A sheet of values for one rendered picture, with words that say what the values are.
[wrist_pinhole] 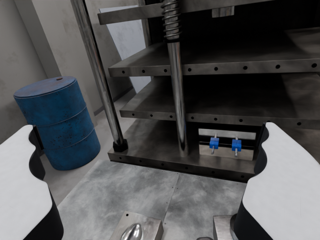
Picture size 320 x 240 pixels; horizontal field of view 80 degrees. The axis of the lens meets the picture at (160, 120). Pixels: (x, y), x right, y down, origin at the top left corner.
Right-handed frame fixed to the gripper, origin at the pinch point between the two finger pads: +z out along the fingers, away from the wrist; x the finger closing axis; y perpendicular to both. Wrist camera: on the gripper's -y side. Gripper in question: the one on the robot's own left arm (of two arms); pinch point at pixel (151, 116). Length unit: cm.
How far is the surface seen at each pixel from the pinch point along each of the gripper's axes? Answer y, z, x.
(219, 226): 52, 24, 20
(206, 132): 49, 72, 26
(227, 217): 52, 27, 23
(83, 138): 124, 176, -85
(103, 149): 157, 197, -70
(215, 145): 54, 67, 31
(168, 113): 41, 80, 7
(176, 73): 18, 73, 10
